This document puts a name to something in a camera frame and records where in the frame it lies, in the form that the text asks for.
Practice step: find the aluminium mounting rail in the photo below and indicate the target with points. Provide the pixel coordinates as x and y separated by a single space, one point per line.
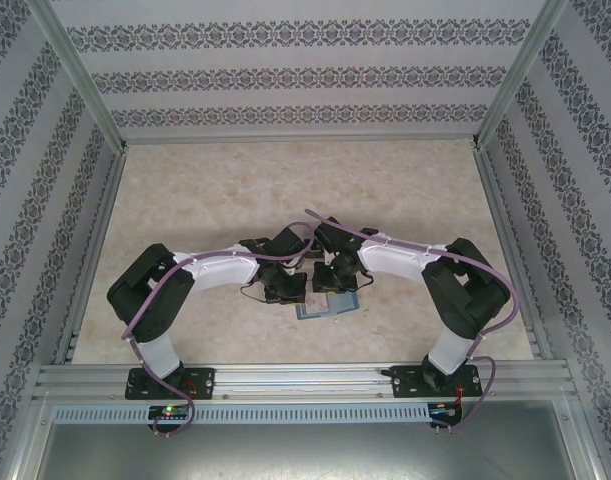
300 382

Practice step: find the aluminium frame post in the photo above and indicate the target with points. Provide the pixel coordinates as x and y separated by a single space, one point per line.
80 75
520 75

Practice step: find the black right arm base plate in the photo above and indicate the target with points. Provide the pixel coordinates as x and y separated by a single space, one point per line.
405 382

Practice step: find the right controller board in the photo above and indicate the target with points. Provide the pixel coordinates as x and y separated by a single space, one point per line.
445 409

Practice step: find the aluminium side frame rail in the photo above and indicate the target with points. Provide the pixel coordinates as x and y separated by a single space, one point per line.
510 225
92 250

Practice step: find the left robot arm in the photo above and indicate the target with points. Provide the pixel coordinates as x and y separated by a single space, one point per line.
220 272

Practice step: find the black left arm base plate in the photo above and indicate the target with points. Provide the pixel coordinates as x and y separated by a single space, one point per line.
205 382

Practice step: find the left controller board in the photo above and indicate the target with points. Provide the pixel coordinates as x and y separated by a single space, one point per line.
170 412

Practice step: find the white card with pink print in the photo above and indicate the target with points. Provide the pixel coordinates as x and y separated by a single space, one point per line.
316 305

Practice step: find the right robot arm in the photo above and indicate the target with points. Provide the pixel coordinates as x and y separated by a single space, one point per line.
400 260

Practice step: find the teal leather card holder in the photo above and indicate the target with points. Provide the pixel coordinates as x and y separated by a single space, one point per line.
345 305

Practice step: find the grey metal shelf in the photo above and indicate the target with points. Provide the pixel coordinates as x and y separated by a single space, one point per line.
305 452

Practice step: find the controller board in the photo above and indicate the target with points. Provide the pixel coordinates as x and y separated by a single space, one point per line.
170 412
445 409

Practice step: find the aluminium rear frame rail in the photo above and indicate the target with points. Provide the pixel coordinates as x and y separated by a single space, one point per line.
300 139

